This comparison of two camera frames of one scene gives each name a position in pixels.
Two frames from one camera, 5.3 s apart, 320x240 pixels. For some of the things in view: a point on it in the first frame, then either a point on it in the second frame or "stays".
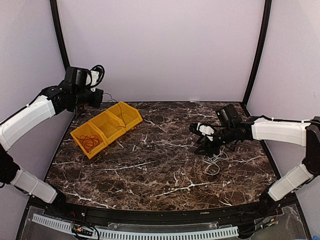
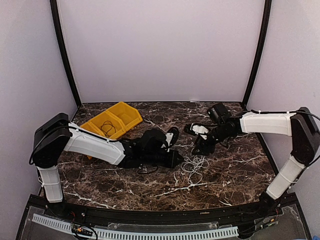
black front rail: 163,215 stays
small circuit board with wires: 76,228 stays
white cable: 213,168 to 193,164
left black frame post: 57,23 stays
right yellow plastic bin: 127,116 stays
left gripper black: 96,103 to 172,163
